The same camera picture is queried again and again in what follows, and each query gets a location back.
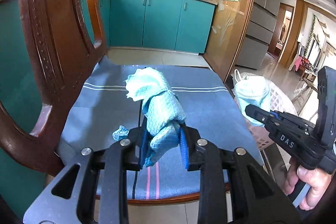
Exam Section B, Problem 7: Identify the blue waffle cloth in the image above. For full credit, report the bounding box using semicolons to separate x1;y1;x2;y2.
125;67;186;167

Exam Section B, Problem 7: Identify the white plastic trash basket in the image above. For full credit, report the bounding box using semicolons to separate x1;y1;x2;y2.
232;69;299;151

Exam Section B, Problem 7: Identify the wooden stool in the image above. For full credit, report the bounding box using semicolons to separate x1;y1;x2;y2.
291;79;318;122

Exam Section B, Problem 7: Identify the small blue cloth scrap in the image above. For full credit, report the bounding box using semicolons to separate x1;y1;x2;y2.
112;125;129;141

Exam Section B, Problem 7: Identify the brown wooden chair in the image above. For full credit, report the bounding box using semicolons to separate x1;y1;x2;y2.
0;0;232;207

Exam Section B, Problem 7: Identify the light blue bagged cloth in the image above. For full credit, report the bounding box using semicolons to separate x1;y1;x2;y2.
233;72;270;127

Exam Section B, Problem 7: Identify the blue towel on chair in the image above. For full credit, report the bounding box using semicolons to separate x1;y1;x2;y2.
56;57;263;201

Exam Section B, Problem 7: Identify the grey refrigerator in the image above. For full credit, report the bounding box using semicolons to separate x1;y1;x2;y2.
236;0;280;70

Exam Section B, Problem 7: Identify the right hand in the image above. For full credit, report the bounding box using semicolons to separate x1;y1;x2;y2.
282;156;333;212

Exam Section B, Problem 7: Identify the glass sliding door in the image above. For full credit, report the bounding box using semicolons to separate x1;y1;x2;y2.
203;0;253;82

